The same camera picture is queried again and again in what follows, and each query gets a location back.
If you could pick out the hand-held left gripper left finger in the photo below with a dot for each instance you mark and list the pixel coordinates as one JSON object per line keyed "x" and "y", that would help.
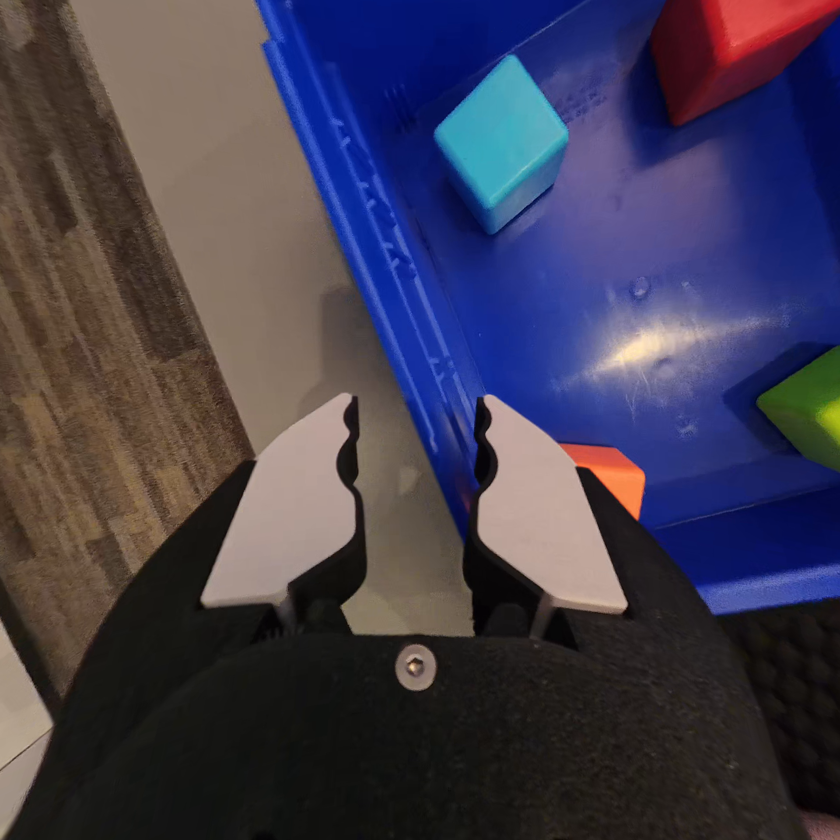
{"x": 278, "y": 525}

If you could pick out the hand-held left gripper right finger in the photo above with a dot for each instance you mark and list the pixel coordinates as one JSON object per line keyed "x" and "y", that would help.
{"x": 549, "y": 525}

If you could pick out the orange magnetic cube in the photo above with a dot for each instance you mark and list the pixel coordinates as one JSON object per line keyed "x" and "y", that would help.
{"x": 610, "y": 473}

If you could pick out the blue plastic bin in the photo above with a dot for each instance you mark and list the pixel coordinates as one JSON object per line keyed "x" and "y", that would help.
{"x": 656, "y": 315}

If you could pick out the green magnetic cube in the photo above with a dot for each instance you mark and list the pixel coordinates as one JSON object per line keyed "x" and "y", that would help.
{"x": 807, "y": 407}

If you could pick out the teal magnetic cube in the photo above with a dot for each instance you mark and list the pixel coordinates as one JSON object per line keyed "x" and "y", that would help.
{"x": 505, "y": 138}

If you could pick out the red magnetic cube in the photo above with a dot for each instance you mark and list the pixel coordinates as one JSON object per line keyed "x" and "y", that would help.
{"x": 735, "y": 53}

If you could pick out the black textured mat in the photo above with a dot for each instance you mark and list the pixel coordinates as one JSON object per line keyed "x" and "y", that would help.
{"x": 794, "y": 696}

